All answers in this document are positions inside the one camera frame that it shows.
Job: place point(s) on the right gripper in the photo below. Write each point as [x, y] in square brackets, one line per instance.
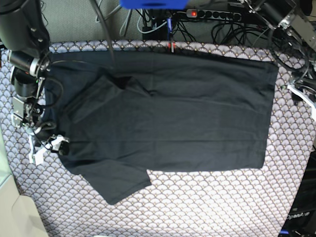
[41, 136]

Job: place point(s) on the dark navy T-shirt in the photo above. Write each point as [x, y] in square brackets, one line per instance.
[161, 112]

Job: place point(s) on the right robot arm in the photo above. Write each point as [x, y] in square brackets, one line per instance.
[23, 33]

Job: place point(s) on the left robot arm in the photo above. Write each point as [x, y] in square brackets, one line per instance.
[285, 15]

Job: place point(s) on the beige chair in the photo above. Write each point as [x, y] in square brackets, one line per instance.
[19, 216]

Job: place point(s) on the black power strip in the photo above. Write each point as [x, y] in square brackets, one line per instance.
[213, 15]

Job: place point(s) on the fan-patterned table cloth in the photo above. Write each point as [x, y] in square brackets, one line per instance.
[239, 203]

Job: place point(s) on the black OpenArm box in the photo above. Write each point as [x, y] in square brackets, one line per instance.
[301, 220]

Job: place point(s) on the red table clamp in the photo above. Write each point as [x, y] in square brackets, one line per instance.
[171, 46]

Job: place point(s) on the blue clamp handle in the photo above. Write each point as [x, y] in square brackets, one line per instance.
[169, 28]

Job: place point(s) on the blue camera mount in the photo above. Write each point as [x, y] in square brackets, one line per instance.
[153, 4]

